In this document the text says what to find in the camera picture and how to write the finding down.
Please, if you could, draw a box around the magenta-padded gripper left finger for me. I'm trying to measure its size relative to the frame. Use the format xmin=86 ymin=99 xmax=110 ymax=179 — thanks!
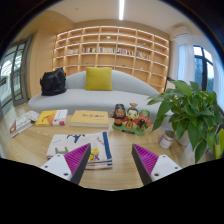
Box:
xmin=39 ymin=142 xmax=92 ymax=185

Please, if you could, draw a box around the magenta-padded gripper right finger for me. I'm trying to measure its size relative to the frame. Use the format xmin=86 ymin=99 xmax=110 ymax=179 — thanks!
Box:
xmin=130 ymin=143 xmax=183 ymax=187

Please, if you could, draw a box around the white animal-print towel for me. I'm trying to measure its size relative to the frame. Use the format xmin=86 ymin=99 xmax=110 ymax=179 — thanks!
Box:
xmin=45 ymin=131 xmax=114 ymax=170

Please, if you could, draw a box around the small white cup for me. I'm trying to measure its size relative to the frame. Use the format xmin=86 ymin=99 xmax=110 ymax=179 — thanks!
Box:
xmin=157 ymin=129 xmax=177 ymax=150

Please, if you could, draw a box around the white plant pot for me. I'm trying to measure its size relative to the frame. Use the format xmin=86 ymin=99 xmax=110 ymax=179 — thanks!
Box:
xmin=174 ymin=128 xmax=191 ymax=147

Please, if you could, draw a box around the yellow and white book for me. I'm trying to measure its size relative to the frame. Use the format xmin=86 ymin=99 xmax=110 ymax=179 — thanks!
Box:
xmin=34 ymin=109 xmax=69 ymax=128

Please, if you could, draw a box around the plain yellow book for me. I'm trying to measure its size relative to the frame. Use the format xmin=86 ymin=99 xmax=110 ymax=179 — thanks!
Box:
xmin=69 ymin=109 xmax=111 ymax=129

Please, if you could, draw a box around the colourful figurine group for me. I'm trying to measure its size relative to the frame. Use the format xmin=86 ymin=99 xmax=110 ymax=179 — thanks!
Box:
xmin=110 ymin=102 xmax=153 ymax=136

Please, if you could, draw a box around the small white patterned pouch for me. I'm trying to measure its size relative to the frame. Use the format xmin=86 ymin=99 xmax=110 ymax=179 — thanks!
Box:
xmin=26 ymin=110 xmax=41 ymax=122

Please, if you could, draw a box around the red and white book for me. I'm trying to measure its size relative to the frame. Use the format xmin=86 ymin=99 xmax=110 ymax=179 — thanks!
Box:
xmin=8 ymin=113 xmax=36 ymax=139

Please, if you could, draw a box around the green chair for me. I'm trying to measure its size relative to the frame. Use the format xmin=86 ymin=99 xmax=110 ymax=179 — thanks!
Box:
xmin=214 ymin=128 xmax=224 ymax=160

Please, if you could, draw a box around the green leafy plant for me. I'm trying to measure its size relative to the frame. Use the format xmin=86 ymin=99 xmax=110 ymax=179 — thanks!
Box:
xmin=146 ymin=79 xmax=224 ymax=164

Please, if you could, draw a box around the grey curved sofa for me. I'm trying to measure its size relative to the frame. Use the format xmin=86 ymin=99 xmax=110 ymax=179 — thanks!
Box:
xmin=27 ymin=69 xmax=168 ymax=118

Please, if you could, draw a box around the black bag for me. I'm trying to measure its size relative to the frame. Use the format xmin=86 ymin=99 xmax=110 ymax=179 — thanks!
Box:
xmin=39 ymin=67 xmax=68 ymax=97

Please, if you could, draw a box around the yellow cushion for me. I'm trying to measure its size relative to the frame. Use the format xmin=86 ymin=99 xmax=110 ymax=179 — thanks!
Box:
xmin=84 ymin=66 xmax=114 ymax=92

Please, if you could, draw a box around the grey-framed glass door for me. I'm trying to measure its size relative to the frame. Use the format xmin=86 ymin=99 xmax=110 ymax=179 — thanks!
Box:
xmin=0 ymin=34 xmax=34 ymax=119

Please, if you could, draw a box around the white sheer curtain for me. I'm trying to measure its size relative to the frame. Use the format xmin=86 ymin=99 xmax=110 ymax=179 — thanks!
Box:
xmin=176 ymin=43 xmax=196 ymax=84

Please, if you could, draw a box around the dark-framed window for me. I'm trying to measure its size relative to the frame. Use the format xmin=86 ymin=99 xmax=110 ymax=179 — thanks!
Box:
xmin=193 ymin=44 xmax=216 ymax=94

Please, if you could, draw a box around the white air conditioner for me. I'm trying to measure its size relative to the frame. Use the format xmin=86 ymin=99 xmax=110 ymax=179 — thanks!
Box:
xmin=170 ymin=24 xmax=194 ymax=39

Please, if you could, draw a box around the long ceiling light strip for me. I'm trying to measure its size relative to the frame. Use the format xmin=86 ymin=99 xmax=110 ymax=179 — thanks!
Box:
xmin=118 ymin=0 xmax=126 ymax=21

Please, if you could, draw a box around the wooden wall shelf unit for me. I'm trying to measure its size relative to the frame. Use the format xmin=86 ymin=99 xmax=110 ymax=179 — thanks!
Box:
xmin=52 ymin=25 xmax=171 ymax=94

